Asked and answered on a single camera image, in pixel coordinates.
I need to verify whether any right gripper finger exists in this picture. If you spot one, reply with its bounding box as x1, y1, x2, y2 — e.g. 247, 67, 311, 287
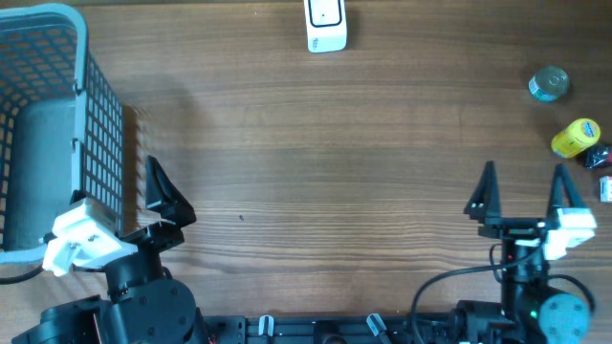
547, 163, 586, 218
464, 161, 502, 221

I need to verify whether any red white snack packet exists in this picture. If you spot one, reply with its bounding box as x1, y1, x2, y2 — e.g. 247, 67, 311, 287
600, 176, 612, 203

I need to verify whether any black red snack packet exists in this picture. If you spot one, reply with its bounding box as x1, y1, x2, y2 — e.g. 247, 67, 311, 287
583, 143, 612, 169

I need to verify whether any yellow mentos gum bottle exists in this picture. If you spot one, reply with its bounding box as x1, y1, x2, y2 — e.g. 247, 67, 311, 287
551, 118, 601, 159

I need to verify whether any round tin can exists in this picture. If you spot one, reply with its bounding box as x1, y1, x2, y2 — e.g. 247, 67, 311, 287
528, 65, 570, 102

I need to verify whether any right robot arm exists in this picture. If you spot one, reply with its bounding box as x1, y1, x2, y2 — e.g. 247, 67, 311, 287
448, 161, 597, 343

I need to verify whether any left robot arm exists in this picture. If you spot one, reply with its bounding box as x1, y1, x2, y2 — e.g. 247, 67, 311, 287
11, 156, 217, 344

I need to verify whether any white barcode scanner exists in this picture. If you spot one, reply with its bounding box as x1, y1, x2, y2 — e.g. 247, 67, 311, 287
303, 0, 348, 54

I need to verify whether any grey plastic mesh basket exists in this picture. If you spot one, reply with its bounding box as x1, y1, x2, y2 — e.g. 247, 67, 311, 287
1, 3, 124, 265

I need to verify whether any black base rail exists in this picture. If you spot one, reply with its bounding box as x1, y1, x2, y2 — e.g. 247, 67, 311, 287
190, 312, 479, 344

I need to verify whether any black left camera cable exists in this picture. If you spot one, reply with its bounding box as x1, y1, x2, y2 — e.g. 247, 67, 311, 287
0, 265, 47, 287

